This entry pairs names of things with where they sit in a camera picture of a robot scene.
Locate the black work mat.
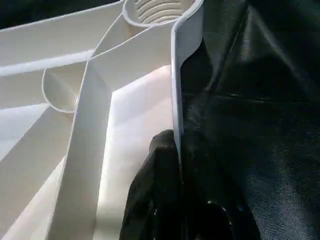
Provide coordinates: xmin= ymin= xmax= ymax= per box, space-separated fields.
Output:
xmin=0 ymin=0 xmax=320 ymax=240

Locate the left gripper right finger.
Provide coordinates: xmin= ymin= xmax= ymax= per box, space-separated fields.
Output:
xmin=180 ymin=131 xmax=262 ymax=240

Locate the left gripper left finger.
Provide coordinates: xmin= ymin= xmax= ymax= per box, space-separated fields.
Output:
xmin=119 ymin=129 xmax=183 ymax=240

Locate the white plastic table top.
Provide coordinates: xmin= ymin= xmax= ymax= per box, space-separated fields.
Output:
xmin=0 ymin=0 xmax=206 ymax=240

